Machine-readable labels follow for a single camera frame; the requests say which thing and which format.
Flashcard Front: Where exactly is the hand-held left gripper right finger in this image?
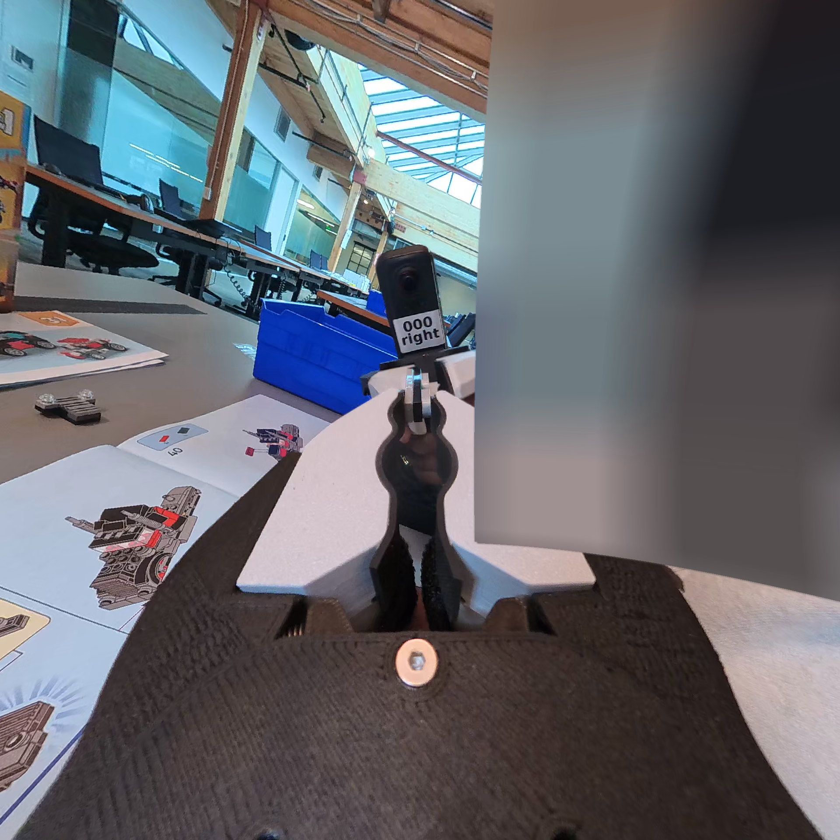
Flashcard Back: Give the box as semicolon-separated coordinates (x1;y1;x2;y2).
420;392;598;632

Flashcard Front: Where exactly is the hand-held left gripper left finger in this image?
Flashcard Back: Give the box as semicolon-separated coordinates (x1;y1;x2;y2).
236;391;421;632

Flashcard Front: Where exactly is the open lego instruction booklet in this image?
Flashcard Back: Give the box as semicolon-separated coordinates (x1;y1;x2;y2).
0;394;330;840

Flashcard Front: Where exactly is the black lego brick assembly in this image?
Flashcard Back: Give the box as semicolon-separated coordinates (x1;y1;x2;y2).
34;390;103;427

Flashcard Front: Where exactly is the closed lego instruction booklet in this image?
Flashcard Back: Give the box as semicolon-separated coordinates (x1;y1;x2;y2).
0;310;169;389

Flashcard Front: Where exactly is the lego set cardboard box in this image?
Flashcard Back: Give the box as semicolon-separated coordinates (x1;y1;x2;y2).
0;91;32;313

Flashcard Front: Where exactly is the wooden side table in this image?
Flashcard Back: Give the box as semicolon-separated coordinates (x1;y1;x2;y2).
318;289;391;333

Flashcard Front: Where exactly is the large blue plastic bin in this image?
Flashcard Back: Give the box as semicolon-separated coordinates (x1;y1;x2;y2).
252;298;399;416

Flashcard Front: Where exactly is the wooden pillar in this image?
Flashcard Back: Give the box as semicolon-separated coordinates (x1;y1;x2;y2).
199;0;271;221

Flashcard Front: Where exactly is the long wooden office desk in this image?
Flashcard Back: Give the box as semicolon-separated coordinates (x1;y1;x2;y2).
25;163;309;316

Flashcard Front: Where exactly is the black office chair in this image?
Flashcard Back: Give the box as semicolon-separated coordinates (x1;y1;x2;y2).
64;213;160;275

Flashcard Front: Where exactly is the black computer monitor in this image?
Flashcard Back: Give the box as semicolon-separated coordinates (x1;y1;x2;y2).
33;116;106;191

